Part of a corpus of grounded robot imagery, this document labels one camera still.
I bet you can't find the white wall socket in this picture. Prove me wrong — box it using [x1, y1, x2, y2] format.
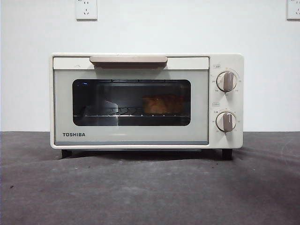
[75, 0, 98, 21]
[286, 0, 300, 21]

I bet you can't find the golden braided bread loaf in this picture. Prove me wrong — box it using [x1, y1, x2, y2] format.
[142, 93, 185, 115]

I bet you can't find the oven door with beige handle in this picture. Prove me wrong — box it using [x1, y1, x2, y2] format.
[52, 55, 210, 146]

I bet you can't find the white Toshiba toaster oven body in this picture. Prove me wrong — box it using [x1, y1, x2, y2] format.
[49, 52, 244, 161]

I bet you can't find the oven wire rack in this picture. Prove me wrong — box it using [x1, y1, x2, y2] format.
[74, 107, 190, 118]

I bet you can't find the white beige oven knob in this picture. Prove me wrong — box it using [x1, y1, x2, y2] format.
[216, 71, 238, 92]
[215, 112, 237, 132]

